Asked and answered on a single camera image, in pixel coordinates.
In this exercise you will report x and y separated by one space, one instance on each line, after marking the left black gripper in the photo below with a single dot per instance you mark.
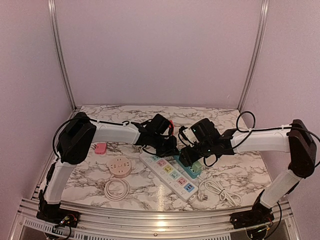
172 150

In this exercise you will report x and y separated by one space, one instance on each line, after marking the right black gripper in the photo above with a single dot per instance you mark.
189 158

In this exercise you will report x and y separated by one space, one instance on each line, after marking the red cube socket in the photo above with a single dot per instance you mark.
171 128

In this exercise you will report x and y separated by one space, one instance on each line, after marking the light green plug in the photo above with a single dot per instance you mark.
196 167

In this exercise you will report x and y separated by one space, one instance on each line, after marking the white multicolour power strip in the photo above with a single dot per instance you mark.
170 176

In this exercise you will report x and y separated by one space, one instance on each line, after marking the teal power strip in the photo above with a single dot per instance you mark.
188 169

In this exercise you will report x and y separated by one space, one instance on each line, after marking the pink round power strip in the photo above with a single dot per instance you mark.
119 167

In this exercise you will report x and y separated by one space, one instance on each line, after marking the pink cube socket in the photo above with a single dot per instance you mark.
100 148

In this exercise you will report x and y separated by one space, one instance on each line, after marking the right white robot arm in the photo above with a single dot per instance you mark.
293 138

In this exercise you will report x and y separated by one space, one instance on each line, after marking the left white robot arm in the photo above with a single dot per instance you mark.
73 139

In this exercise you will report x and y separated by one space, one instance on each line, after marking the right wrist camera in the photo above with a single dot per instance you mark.
202 130

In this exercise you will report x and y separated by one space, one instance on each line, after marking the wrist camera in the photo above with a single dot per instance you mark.
158 124
202 130

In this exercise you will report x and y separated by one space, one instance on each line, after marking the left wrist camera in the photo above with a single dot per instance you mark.
158 124

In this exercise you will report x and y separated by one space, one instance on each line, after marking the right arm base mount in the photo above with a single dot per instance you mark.
258 215

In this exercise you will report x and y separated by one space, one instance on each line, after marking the aluminium front rail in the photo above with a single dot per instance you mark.
101 223

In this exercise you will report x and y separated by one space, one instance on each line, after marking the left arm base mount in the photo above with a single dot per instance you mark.
52 213

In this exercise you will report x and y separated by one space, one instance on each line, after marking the right aluminium frame post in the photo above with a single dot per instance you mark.
261 29

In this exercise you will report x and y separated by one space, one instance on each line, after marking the aluminium frame post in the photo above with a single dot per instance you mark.
261 29
59 51

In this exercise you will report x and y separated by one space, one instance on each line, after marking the left aluminium frame post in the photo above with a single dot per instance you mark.
59 51

